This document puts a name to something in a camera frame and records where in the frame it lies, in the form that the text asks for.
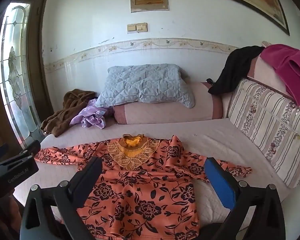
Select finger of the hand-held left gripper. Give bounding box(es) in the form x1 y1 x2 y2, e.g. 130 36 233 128
14 139 41 161

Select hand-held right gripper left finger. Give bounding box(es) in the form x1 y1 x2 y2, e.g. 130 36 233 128
20 156 103 240

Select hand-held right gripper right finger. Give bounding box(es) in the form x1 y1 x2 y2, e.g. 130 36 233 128
204 157 290 240

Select orange floral blouse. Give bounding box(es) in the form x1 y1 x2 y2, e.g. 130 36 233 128
34 134 253 240

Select brown fleece garment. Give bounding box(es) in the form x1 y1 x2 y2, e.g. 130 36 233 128
40 89 97 137

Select purple floral cloth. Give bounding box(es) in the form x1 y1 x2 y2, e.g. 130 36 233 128
69 99 110 130

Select striped floral back cushion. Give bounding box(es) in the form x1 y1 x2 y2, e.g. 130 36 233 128
226 78 300 189

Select pink bolster cushion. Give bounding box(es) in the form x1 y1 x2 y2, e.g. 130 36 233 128
112 81 223 125

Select grey quilted pillow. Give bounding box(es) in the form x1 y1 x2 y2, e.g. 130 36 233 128
95 64 196 109

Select black garment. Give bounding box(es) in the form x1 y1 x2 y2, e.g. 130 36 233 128
207 45 265 96

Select magenta garment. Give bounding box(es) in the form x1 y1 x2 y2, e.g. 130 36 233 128
259 44 300 107

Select beige wall switch panel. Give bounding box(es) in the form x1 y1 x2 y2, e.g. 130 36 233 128
126 22 148 34

